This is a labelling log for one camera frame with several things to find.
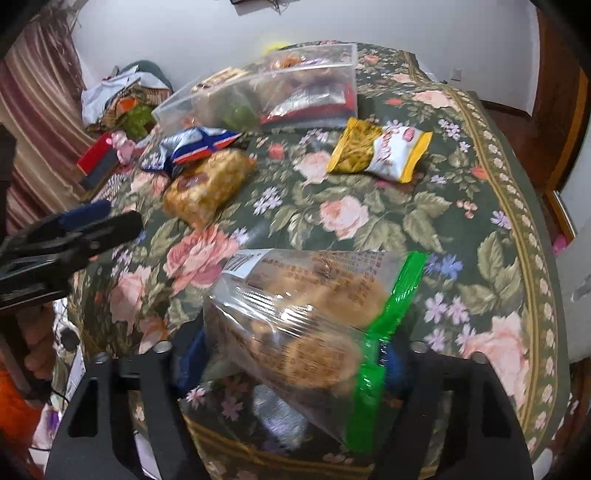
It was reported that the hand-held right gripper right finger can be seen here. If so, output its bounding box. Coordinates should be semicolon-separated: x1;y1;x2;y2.
369;342;535;480

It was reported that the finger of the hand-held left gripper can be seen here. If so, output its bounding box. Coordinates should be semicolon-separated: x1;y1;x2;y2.
59;200;112;232
18;210;145;280

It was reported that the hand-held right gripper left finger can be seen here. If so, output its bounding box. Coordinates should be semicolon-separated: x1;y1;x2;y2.
44;329;209;480

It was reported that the green jelly cup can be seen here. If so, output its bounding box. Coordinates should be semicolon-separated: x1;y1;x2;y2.
221;99;260;131

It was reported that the clear cookie bag green seal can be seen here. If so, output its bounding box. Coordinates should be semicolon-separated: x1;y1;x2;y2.
203;249;428;456

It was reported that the brown wafer box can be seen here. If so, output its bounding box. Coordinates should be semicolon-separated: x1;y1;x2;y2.
191;67;246;94

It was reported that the clear plastic storage box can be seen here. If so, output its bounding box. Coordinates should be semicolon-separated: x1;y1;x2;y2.
151;43;359;136

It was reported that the red snack packet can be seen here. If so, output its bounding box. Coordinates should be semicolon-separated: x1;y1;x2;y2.
260;89;357;126

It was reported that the person's left hand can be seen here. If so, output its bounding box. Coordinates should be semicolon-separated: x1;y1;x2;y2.
21;302;58;384

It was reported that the red box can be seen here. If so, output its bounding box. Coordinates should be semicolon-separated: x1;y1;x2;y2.
76;134;122;191

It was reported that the pink plush toy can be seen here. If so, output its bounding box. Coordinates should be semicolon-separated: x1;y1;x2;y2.
108;130;140;165

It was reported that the golden pastry bag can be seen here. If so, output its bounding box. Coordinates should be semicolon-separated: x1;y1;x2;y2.
163;148;258;228

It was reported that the striped brown curtain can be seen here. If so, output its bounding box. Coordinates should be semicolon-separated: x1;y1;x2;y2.
0;14;95;232

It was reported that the blue and white snack packet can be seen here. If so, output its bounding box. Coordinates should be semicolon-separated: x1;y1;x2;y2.
140;127;243;174

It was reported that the orange cloth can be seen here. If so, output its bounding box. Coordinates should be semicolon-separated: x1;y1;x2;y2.
0;360;43;464

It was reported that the pile of clothes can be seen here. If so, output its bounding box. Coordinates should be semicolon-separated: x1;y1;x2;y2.
81;60;174;140

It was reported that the white fridge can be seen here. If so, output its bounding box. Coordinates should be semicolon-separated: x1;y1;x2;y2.
551;231;591;363

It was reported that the yellow and white snack packet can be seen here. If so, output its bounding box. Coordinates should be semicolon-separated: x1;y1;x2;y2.
326;117;434;184

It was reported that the wooden door frame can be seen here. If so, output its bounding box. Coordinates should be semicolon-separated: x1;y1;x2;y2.
531;9;591;243

